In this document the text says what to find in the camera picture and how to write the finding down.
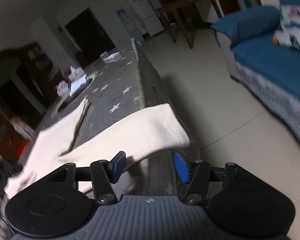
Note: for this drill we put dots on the round induction cooktop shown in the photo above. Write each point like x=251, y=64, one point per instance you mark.
x=68, y=100

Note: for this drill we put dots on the cream sweatshirt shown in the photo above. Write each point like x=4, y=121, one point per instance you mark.
x=138, y=135

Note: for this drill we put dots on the white remote control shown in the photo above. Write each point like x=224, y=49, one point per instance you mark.
x=114, y=57

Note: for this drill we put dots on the blue sofa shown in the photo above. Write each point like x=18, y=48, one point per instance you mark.
x=271, y=72

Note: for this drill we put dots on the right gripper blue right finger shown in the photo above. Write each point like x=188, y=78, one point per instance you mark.
x=182, y=168

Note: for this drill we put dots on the white refrigerator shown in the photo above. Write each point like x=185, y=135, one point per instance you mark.
x=148, y=16

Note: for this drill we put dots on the pink tissue box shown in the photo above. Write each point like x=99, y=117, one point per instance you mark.
x=75, y=73

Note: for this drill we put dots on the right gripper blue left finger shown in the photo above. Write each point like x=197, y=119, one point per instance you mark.
x=116, y=167

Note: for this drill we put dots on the water dispenser with blue bottle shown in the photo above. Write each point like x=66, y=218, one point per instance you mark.
x=130, y=26

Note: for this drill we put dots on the butterfly print pillow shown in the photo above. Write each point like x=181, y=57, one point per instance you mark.
x=288, y=31

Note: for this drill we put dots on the dark wooden side table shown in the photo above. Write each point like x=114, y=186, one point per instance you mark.
x=186, y=16

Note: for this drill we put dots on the white tissue paper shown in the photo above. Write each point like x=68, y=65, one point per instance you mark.
x=75, y=85

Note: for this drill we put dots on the white paper bag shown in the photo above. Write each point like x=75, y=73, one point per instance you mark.
x=22, y=127

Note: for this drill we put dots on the small pink tissue pack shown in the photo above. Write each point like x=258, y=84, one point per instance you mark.
x=63, y=89

